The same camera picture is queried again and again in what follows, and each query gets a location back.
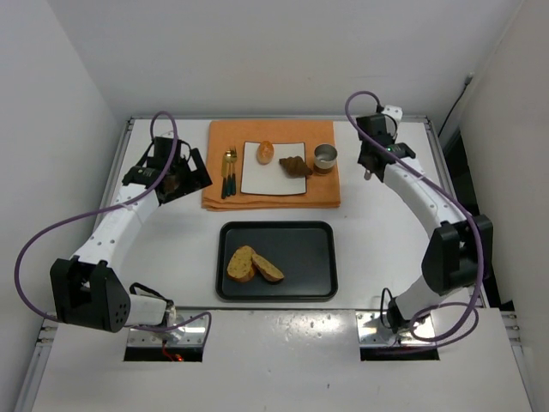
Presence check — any gold spoon green handle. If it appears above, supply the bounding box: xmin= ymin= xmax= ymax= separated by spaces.
xmin=227 ymin=146 xmax=238 ymax=196

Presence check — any brown croissant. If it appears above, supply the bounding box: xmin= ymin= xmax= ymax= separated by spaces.
xmin=279 ymin=156 xmax=312 ymax=178

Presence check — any sesame bread roll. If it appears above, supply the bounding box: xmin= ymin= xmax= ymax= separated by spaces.
xmin=256 ymin=141 xmax=275 ymax=165

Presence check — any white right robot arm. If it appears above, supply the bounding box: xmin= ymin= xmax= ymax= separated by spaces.
xmin=356 ymin=112 xmax=493 ymax=332

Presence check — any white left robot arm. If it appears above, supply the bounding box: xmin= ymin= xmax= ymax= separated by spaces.
xmin=50 ymin=136 xmax=212 ymax=333

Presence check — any left bread slice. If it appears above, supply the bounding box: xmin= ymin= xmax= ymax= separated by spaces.
xmin=226 ymin=245 xmax=256 ymax=282

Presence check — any bread slice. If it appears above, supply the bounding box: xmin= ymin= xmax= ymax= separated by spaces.
xmin=251 ymin=253 xmax=285 ymax=282
xmin=226 ymin=245 xmax=256 ymax=282

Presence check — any right bread slice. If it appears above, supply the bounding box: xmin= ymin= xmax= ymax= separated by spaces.
xmin=251 ymin=253 xmax=285 ymax=282

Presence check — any orange cloth placemat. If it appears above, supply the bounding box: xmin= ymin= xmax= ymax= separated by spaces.
xmin=202 ymin=119 xmax=341 ymax=211

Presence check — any metal cup with brown sleeve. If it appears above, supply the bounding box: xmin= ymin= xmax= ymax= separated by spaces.
xmin=314 ymin=143 xmax=338 ymax=174

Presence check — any white square plate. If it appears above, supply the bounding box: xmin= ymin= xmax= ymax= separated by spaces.
xmin=240 ymin=142 xmax=306 ymax=196

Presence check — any black baking tray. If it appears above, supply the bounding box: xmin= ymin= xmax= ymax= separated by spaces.
xmin=215 ymin=221 xmax=338 ymax=302

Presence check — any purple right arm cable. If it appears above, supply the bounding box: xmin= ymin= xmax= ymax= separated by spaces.
xmin=345 ymin=90 xmax=486 ymax=343

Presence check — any black wall cable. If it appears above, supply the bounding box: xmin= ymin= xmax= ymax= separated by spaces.
xmin=437 ymin=73 xmax=474 ymax=138

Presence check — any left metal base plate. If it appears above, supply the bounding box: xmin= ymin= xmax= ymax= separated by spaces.
xmin=126 ymin=308 xmax=210 ymax=349

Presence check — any metal base plate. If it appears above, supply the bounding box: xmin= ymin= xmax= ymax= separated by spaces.
xmin=355 ymin=311 xmax=428 ymax=348
xmin=126 ymin=308 xmax=210 ymax=349

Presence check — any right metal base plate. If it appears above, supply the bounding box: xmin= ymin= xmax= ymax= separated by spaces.
xmin=355 ymin=311 xmax=428 ymax=348

